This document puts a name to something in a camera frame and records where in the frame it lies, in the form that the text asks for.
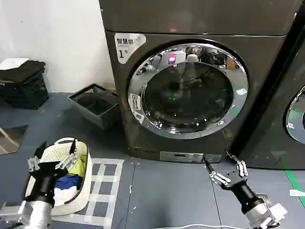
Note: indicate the black plastic crate basket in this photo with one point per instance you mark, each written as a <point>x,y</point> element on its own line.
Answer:
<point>26,93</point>

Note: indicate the black cloth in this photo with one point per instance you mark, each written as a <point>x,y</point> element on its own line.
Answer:
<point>28,69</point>

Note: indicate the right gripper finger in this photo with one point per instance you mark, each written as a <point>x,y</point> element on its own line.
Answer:
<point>240,167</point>
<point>216,176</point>

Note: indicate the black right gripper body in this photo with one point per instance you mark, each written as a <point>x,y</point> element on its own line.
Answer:
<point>240,188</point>

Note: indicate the white garment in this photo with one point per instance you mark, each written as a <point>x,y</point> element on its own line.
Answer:
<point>63,194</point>

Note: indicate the grey open plastic bin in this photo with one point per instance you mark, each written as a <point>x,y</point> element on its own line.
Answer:
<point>95,105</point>

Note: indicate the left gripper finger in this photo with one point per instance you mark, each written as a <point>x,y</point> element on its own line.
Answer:
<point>68,160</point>
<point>35,158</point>

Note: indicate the small white paper scrap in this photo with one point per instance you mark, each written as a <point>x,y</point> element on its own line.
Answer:
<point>297,192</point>

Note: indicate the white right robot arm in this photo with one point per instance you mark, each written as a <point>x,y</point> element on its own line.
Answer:
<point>262,211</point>

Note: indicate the round glass dryer door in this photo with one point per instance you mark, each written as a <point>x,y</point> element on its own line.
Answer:
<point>295,117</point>

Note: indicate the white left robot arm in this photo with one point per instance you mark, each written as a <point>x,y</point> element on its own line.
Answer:
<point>26,213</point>

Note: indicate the grey dryer with label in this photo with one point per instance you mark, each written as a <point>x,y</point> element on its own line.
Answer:
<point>114,71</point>

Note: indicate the yellow-green garment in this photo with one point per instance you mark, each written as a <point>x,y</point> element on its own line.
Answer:
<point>77,165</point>

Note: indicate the blue garment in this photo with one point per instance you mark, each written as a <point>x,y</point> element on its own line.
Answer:
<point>66,181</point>

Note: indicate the white paper sheet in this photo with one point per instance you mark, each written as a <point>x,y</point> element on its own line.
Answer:
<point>13,64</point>

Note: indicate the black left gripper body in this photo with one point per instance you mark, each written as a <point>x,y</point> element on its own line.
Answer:
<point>46,177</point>

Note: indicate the grey dryer without label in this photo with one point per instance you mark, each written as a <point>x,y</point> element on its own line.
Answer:
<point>274,119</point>

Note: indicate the white perforated laundry basket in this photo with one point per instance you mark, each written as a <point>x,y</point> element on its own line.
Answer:
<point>83,188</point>

